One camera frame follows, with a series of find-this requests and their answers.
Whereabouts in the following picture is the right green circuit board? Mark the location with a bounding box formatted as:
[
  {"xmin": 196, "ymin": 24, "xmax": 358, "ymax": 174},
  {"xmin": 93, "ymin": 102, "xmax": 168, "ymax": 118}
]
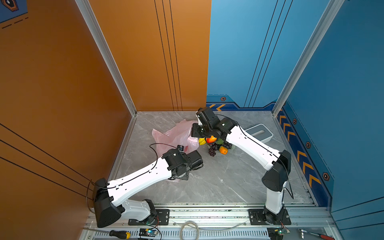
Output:
[{"xmin": 267, "ymin": 228, "xmax": 291, "ymax": 240}]

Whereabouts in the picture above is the left green circuit board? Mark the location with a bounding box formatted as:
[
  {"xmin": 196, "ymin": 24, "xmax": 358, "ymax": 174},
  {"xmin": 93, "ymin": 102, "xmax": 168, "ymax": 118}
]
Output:
[{"xmin": 138, "ymin": 228, "xmax": 160, "ymax": 240}]

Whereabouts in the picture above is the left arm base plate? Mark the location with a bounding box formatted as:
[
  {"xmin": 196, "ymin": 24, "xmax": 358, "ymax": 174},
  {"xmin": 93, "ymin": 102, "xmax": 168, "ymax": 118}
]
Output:
[{"xmin": 128, "ymin": 209, "xmax": 170, "ymax": 226}]

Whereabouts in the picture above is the pink plastic bag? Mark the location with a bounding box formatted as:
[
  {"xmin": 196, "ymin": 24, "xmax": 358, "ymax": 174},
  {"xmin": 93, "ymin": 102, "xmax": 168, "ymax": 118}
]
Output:
[{"xmin": 149, "ymin": 120, "xmax": 199, "ymax": 182}]

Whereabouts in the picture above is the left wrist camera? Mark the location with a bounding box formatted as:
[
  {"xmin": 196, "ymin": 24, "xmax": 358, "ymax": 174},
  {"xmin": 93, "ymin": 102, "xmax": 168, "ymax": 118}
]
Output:
[{"xmin": 177, "ymin": 145, "xmax": 185, "ymax": 152}]

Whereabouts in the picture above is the white grey tissue box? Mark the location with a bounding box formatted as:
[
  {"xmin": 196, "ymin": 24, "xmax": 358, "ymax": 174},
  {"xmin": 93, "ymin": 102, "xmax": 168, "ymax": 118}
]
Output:
[{"xmin": 246, "ymin": 124, "xmax": 274, "ymax": 144}]

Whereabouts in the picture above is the red handled tool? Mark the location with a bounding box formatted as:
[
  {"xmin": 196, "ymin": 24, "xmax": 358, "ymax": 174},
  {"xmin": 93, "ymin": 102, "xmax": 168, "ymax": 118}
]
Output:
[{"xmin": 299, "ymin": 229, "xmax": 335, "ymax": 240}]

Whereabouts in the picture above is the small orange green fruit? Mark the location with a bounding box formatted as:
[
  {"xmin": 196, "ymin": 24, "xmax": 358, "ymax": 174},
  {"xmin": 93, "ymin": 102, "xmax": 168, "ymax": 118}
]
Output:
[{"xmin": 219, "ymin": 146, "xmax": 229, "ymax": 155}]

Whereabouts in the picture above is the purple grape bunch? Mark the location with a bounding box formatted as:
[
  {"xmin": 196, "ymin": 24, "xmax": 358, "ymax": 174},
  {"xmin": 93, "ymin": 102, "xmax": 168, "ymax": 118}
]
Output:
[{"xmin": 209, "ymin": 141, "xmax": 233, "ymax": 157}]

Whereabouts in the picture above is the yellow banana bunch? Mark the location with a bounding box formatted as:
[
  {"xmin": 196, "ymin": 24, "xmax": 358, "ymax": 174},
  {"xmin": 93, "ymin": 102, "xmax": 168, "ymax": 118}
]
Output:
[{"xmin": 199, "ymin": 138, "xmax": 207, "ymax": 146}]

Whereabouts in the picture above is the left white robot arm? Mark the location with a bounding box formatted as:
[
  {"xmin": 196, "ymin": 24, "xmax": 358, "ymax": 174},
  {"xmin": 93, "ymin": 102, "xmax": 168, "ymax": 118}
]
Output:
[{"xmin": 93, "ymin": 149, "xmax": 204, "ymax": 228}]

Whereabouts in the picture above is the green circuit board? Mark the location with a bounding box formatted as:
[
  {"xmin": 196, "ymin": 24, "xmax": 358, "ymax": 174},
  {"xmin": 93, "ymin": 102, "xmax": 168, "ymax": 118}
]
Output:
[
  {"xmin": 267, "ymin": 228, "xmax": 291, "ymax": 240},
  {"xmin": 138, "ymin": 228, "xmax": 160, "ymax": 240}
]

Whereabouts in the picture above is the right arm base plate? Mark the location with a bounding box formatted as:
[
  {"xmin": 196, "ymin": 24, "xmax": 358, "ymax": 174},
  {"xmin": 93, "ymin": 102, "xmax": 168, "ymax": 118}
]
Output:
[{"xmin": 248, "ymin": 207, "xmax": 292, "ymax": 226}]

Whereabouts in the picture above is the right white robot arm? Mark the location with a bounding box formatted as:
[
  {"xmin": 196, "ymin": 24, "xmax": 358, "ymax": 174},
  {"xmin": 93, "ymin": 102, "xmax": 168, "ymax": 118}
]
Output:
[{"xmin": 191, "ymin": 107, "xmax": 292, "ymax": 225}]

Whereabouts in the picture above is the coiled white cable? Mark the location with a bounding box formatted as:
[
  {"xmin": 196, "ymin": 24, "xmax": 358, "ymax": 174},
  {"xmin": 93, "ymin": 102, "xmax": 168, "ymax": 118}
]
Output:
[{"xmin": 173, "ymin": 220, "xmax": 248, "ymax": 240}]

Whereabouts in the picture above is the yellow black screwdriver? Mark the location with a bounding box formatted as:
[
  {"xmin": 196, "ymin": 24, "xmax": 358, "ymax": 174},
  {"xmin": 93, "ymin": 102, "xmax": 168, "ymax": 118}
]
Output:
[{"xmin": 83, "ymin": 228, "xmax": 131, "ymax": 240}]

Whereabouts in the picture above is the green leaf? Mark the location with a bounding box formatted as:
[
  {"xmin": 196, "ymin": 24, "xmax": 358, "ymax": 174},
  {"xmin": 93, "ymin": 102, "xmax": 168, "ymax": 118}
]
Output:
[{"xmin": 215, "ymin": 138, "xmax": 225, "ymax": 146}]

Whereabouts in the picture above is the red yellow mango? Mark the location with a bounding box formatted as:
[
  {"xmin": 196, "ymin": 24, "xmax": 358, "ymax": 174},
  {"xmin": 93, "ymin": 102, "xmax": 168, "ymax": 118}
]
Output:
[{"xmin": 205, "ymin": 136, "xmax": 217, "ymax": 144}]

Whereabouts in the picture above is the aluminium front rail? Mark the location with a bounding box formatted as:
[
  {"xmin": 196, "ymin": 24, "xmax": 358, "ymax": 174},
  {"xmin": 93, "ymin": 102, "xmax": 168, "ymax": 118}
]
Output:
[{"xmin": 80, "ymin": 204, "xmax": 343, "ymax": 240}]

